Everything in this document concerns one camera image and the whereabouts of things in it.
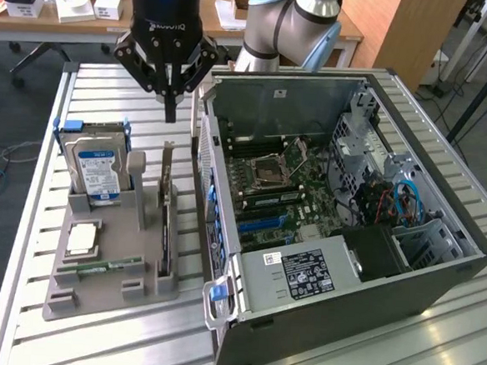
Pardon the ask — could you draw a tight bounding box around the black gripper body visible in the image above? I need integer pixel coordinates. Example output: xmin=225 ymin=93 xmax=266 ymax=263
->
xmin=124 ymin=0 xmax=207 ymax=68

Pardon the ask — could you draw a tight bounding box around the black graphics card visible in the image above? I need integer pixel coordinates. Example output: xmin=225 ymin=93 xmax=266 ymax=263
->
xmin=152 ymin=139 xmax=181 ymax=279

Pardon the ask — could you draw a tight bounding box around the white paper stack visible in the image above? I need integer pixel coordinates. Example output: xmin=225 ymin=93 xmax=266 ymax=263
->
xmin=213 ymin=0 xmax=249 ymax=33

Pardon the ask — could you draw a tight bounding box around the small white box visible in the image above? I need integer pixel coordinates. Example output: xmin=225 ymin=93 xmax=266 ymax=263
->
xmin=92 ymin=0 xmax=125 ymax=21

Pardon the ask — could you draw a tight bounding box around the white box with tape roll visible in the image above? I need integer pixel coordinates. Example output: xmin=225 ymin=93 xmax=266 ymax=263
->
xmin=53 ymin=0 xmax=98 ymax=26

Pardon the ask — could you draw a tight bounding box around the blue disk caddy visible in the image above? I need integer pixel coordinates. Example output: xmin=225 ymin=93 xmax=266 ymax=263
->
xmin=51 ymin=112 xmax=134 ymax=158

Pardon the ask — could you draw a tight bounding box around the black chair base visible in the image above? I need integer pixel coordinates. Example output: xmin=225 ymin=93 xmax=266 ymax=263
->
xmin=6 ymin=38 xmax=112 ymax=94

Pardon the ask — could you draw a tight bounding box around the hard disk with blue label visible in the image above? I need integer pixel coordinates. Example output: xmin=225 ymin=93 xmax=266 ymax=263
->
xmin=56 ymin=122 xmax=131 ymax=207

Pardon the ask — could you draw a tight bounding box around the wooden desk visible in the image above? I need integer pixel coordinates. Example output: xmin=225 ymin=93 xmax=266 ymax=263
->
xmin=0 ymin=0 xmax=366 ymax=68

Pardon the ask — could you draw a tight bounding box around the CPU socket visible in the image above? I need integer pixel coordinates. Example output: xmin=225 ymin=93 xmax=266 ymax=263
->
xmin=247 ymin=153 xmax=290 ymax=191

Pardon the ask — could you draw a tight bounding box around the white box with black top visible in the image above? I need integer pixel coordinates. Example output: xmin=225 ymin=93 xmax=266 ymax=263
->
xmin=0 ymin=0 xmax=45 ymax=20

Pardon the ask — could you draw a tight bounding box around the green motherboard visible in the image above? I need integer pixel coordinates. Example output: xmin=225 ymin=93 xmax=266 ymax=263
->
xmin=217 ymin=130 xmax=352 ymax=260

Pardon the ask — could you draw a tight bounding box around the blue expansion slot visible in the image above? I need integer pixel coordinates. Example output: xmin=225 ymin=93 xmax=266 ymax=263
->
xmin=237 ymin=215 xmax=289 ymax=238

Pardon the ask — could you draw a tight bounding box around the perforated metal drive cage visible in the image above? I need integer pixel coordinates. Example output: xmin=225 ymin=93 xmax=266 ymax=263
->
xmin=329 ymin=111 xmax=399 ymax=178

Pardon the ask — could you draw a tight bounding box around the silver CPU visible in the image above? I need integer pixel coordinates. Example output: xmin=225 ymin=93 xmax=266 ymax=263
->
xmin=64 ymin=222 xmax=99 ymax=259

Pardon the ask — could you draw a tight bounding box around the silver chipset heat sink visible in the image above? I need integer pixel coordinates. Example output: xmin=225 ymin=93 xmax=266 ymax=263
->
xmin=299 ymin=224 xmax=324 ymax=242

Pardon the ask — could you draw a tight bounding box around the wooden cabinet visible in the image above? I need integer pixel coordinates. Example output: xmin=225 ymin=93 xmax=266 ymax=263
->
xmin=345 ymin=0 xmax=469 ymax=97

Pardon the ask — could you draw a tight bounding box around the grey parts rack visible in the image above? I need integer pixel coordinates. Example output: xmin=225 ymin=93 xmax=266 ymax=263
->
xmin=41 ymin=143 xmax=190 ymax=332

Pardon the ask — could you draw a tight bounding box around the grey power supply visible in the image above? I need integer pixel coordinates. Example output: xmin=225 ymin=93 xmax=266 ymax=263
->
xmin=233 ymin=227 xmax=366 ymax=322

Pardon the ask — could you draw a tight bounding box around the blue case latch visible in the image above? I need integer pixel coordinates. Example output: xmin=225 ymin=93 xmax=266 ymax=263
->
xmin=208 ymin=284 xmax=229 ymax=303

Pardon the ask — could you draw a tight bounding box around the white device with red button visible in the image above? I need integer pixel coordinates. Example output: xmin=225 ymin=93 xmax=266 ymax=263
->
xmin=416 ymin=47 xmax=451 ymax=100

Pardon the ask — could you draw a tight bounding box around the black power supply label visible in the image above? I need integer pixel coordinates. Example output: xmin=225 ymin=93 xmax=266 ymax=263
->
xmin=279 ymin=246 xmax=339 ymax=305

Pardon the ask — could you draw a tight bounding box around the white table leg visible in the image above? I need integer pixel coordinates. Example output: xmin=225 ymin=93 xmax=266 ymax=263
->
xmin=438 ymin=0 xmax=487 ymax=83

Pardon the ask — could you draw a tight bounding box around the black tripod pole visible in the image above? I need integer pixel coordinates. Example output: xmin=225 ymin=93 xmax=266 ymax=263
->
xmin=445 ymin=33 xmax=487 ymax=145

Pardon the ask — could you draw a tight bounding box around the silver disk bay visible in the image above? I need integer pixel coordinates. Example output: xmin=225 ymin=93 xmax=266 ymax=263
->
xmin=389 ymin=216 xmax=467 ymax=274

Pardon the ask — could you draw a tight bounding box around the open dark grey PC case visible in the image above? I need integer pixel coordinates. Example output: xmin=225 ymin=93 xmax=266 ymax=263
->
xmin=173 ymin=60 xmax=487 ymax=365

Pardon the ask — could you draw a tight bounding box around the light grey case handle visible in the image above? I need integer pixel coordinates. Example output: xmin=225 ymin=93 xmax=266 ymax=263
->
xmin=192 ymin=75 xmax=215 ymax=103

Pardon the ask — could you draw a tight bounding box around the white floor cable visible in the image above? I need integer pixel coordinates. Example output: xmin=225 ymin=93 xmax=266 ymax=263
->
xmin=0 ymin=138 xmax=43 ymax=166

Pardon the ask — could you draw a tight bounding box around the black wire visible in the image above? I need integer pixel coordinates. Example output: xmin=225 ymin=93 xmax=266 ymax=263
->
xmin=321 ymin=146 xmax=358 ymax=216

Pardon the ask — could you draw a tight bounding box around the orange wire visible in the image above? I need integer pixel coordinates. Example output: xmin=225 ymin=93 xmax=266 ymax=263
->
xmin=373 ymin=190 xmax=389 ymax=226

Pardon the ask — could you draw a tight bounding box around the blue wire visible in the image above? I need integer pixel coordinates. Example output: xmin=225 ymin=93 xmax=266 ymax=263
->
xmin=390 ymin=179 xmax=427 ymax=228

